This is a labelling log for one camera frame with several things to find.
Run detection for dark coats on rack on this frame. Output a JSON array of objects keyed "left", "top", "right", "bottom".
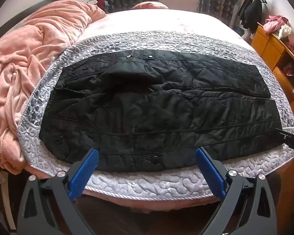
[{"left": 237, "top": 0, "right": 267, "bottom": 33}]

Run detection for dark wooden headboard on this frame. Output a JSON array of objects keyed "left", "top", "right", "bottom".
[{"left": 0, "top": 0, "right": 68, "bottom": 45}]

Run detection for red pillow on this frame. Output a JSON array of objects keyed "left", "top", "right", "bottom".
[{"left": 131, "top": 1, "right": 167, "bottom": 11}]

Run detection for pink fleece blanket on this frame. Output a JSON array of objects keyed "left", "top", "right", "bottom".
[{"left": 0, "top": 0, "right": 107, "bottom": 174}]

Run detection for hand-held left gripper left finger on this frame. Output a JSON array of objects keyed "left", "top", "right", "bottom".
[{"left": 17, "top": 148, "right": 100, "bottom": 235}]

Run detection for black quilted pants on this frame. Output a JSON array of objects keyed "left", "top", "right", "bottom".
[{"left": 38, "top": 49, "right": 283, "bottom": 171}]

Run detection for pink bed sheet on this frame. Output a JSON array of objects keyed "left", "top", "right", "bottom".
[{"left": 75, "top": 9, "right": 251, "bottom": 52}]

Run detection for yellow wooden cabinet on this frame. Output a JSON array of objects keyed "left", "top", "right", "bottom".
[{"left": 250, "top": 23, "right": 294, "bottom": 134}]

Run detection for grey quilted bedspread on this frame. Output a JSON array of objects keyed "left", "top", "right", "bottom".
[{"left": 17, "top": 29, "right": 294, "bottom": 198}]

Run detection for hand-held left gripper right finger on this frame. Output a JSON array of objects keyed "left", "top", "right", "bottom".
[{"left": 195, "top": 147, "right": 278, "bottom": 235}]

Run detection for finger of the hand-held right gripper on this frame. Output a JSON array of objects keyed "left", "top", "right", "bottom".
[{"left": 275, "top": 127, "right": 294, "bottom": 154}]

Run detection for pile of pink clothes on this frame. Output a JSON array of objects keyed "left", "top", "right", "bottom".
[{"left": 263, "top": 15, "right": 294, "bottom": 54}]

